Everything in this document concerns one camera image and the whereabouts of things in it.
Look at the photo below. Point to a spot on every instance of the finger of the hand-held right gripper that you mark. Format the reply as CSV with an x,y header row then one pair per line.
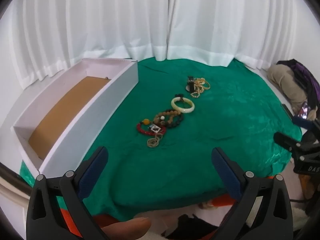
x,y
285,141
306,123

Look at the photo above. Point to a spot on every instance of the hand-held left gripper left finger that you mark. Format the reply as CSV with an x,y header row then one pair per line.
x,y
92,172

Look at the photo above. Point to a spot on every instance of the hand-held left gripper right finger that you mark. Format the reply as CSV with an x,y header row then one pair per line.
x,y
225,172

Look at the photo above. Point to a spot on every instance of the white cardboard box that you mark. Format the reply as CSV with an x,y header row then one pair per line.
x,y
100,120

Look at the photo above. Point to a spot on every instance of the square white black pendant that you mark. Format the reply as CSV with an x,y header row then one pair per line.
x,y
155,129

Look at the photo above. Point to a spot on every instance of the cream jade bangle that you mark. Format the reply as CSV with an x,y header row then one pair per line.
x,y
175,106

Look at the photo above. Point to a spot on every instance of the person's left hand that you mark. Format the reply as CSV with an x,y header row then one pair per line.
x,y
127,227

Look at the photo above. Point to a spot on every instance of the green velvet cloth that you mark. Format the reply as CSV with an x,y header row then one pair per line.
x,y
200,142

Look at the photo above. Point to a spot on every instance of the beige garment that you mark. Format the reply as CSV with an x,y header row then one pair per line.
x,y
285,80

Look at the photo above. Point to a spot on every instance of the purple black garment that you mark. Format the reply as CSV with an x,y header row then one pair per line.
x,y
306,75

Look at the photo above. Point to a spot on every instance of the white curtain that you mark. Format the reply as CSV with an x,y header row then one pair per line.
x,y
87,25
225,20

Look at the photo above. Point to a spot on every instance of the dark wooden rail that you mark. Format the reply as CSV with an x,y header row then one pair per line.
x,y
12,177

